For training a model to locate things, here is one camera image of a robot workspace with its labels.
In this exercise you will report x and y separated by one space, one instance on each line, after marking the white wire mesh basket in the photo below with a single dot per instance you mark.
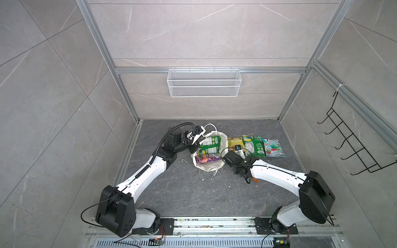
189 83

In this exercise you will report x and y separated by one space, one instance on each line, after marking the teal snack packet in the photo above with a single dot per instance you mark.
272 148

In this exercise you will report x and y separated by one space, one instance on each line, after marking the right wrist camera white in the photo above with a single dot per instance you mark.
239 150

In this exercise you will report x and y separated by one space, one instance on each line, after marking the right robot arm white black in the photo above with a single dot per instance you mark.
315 196

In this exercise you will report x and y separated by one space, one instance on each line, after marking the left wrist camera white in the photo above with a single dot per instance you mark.
196 134

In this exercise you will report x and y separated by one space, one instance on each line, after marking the white floral paper bag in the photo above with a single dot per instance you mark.
211 130

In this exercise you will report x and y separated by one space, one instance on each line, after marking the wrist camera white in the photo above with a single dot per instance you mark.
239 150
196 134

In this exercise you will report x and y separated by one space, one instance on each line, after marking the purple Fox's berries candy bag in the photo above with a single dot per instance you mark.
206 158

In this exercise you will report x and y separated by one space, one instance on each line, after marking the green Fox's candy bag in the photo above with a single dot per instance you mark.
253 146

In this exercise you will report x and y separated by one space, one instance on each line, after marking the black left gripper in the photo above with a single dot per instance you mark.
195 146

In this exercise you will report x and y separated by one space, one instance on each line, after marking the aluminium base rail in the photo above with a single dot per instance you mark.
222 232

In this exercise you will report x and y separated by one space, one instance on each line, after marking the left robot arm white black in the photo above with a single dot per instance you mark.
116 209

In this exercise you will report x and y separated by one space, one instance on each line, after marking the yellow chips snack bag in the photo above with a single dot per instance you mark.
232 141

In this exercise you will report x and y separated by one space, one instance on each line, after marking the black wire hook rack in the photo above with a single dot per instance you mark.
352 141

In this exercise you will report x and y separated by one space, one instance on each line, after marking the green white snack packet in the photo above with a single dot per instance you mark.
211 145

